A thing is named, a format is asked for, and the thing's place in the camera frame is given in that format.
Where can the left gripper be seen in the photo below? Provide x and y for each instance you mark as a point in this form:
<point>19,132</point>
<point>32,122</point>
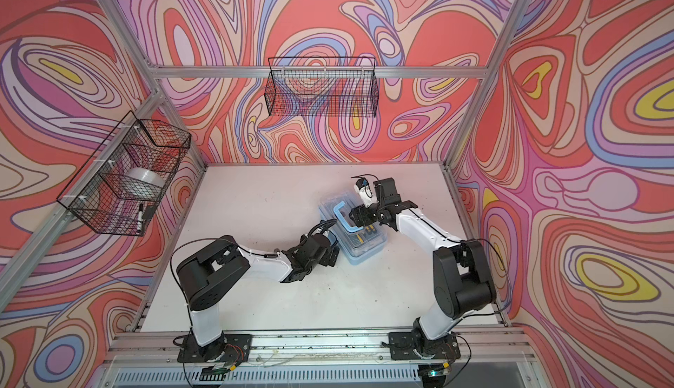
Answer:
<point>329,256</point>

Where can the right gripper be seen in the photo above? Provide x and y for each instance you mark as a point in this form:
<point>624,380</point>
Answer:
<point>360,214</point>

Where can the blue plastic tool box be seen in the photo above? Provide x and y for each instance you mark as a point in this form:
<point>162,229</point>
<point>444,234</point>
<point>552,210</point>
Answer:
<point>358,243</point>

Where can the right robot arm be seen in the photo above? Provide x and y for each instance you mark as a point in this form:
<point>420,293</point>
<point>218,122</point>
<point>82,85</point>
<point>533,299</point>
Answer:
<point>462,280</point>

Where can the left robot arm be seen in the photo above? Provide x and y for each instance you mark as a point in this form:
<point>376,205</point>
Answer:
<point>205,277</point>

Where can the black marker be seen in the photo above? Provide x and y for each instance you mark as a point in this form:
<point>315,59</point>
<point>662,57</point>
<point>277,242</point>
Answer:
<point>139,222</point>

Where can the silver tape roll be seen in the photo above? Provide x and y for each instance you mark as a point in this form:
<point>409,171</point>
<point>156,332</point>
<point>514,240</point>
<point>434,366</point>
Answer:
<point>146,176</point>

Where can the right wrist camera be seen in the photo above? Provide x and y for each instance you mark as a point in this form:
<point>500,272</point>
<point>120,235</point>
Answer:
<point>364,190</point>

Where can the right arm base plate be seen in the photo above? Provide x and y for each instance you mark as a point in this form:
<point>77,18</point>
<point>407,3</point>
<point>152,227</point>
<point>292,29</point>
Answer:
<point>413,345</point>

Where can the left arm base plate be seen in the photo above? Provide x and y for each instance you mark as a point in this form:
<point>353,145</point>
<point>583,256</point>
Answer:
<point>228,348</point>

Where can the back wire basket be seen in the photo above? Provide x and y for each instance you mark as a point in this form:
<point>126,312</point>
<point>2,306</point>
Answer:
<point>322,86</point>

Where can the wire basket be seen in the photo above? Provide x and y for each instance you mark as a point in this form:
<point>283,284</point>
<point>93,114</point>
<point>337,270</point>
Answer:
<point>322,86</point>
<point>107,201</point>

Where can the aluminium front rail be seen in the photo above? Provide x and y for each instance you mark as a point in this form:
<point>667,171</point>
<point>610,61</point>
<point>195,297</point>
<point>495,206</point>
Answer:
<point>484,356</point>

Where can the left wire basket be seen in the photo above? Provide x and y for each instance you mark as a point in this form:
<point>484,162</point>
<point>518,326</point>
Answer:
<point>107,201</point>

